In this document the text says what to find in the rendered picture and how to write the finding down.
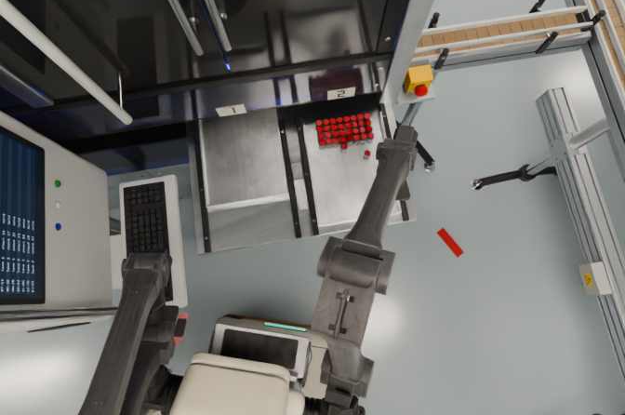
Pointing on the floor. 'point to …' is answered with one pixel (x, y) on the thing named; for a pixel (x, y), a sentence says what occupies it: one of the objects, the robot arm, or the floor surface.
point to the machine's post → (415, 17)
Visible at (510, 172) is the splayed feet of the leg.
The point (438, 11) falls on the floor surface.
